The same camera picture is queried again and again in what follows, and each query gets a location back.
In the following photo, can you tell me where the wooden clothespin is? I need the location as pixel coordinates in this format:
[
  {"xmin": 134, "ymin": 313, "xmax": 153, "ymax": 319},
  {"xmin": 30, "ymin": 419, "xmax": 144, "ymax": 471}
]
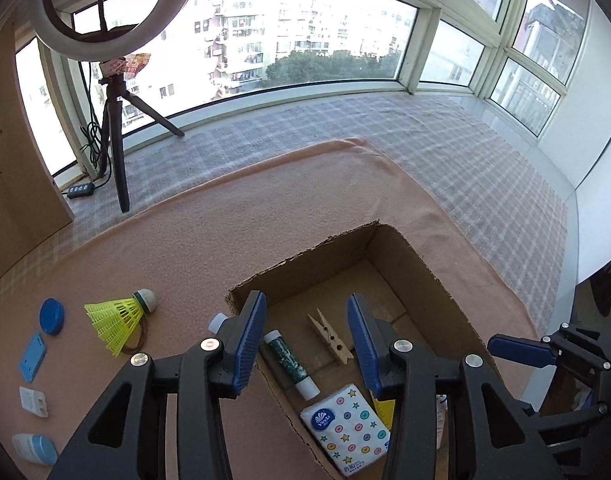
[{"xmin": 307, "ymin": 308, "xmax": 355, "ymax": 367}]

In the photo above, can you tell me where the checkered cloth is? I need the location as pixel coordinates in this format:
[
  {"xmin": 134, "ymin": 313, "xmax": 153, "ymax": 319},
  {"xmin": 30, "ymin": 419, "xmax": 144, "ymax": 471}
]
[{"xmin": 0, "ymin": 92, "xmax": 571, "ymax": 311}]

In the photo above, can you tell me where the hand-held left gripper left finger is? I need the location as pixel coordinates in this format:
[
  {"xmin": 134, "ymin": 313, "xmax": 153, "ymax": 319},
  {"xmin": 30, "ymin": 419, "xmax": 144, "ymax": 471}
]
[{"xmin": 60, "ymin": 290, "xmax": 269, "ymax": 480}]

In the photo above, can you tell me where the green patterned stick tube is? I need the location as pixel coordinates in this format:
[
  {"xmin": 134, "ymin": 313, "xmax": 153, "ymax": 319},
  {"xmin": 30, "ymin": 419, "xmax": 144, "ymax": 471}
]
[{"xmin": 264, "ymin": 330, "xmax": 319, "ymax": 401}]

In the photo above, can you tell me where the light oak board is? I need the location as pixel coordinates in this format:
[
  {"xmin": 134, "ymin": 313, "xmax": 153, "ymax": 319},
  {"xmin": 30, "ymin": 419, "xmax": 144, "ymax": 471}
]
[{"xmin": 0, "ymin": 20, "xmax": 76, "ymax": 293}]

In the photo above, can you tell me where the round blue lid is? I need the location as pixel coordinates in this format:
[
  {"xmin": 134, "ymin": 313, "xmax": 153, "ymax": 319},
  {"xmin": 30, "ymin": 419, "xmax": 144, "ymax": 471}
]
[{"xmin": 39, "ymin": 298, "xmax": 67, "ymax": 336}]

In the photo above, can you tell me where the patterned tissue pack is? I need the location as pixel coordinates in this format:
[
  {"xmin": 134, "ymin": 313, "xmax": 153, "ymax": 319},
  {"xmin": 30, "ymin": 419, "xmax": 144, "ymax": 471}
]
[{"xmin": 300, "ymin": 383, "xmax": 392, "ymax": 477}]

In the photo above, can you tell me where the white ring light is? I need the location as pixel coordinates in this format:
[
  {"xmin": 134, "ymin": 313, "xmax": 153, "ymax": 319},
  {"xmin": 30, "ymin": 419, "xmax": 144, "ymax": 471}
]
[{"xmin": 32, "ymin": 0, "xmax": 204, "ymax": 63}]

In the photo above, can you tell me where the pink blanket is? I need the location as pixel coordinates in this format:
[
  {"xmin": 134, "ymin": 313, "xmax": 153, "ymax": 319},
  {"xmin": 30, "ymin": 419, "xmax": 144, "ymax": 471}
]
[{"xmin": 0, "ymin": 137, "xmax": 536, "ymax": 480}]

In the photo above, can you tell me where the blue plastic phone stand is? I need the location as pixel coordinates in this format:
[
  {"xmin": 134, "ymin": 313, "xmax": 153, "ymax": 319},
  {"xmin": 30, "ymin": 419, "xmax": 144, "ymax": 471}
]
[{"xmin": 18, "ymin": 333, "xmax": 48, "ymax": 377}]

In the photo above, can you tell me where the white power adapter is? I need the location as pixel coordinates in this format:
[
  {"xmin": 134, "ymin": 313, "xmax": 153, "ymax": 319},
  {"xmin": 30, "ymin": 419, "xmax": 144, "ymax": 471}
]
[{"xmin": 19, "ymin": 386, "xmax": 51, "ymax": 418}]

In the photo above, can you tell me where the white sunscreen bottle blue cap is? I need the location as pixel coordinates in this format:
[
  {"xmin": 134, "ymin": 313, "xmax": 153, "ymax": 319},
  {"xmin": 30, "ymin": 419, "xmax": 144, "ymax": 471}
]
[{"xmin": 12, "ymin": 433, "xmax": 60, "ymax": 466}]

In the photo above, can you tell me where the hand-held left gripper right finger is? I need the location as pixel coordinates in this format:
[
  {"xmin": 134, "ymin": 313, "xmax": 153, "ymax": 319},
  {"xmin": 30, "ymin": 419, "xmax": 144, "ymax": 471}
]
[{"xmin": 346, "ymin": 293, "xmax": 561, "ymax": 480}]

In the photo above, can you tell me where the dark bag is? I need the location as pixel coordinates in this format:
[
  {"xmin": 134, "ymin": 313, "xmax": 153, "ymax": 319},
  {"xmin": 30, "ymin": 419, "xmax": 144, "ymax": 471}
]
[{"xmin": 588, "ymin": 266, "xmax": 611, "ymax": 317}]

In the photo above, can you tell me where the yellow shuttlecock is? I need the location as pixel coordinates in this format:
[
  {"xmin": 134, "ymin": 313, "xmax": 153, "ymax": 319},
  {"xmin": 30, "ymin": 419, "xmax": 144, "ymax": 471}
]
[{"xmin": 84, "ymin": 288, "xmax": 159, "ymax": 358}]

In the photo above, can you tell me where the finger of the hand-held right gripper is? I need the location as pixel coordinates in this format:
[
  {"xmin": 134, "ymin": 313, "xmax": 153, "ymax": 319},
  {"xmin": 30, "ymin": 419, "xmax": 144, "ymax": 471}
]
[
  {"xmin": 487, "ymin": 322, "xmax": 611, "ymax": 378},
  {"xmin": 518, "ymin": 400, "xmax": 611, "ymax": 448}
]

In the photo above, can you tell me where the black tripod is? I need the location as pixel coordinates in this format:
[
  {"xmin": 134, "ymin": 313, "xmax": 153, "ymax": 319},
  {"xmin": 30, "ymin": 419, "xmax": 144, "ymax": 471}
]
[{"xmin": 96, "ymin": 57, "xmax": 185, "ymax": 213}]

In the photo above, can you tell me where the cardboard box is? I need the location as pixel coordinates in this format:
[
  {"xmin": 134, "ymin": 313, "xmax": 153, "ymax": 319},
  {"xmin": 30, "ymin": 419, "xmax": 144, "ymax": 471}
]
[{"xmin": 227, "ymin": 219, "xmax": 503, "ymax": 480}]

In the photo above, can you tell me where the brown hair tie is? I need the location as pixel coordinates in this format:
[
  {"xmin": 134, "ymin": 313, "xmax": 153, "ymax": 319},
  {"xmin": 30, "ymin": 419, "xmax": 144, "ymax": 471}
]
[{"xmin": 120, "ymin": 327, "xmax": 149, "ymax": 353}]

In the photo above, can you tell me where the ring light cable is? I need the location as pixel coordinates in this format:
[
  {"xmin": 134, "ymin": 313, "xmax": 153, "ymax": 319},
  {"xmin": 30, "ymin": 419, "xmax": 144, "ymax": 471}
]
[{"xmin": 78, "ymin": 60, "xmax": 111, "ymax": 191}]

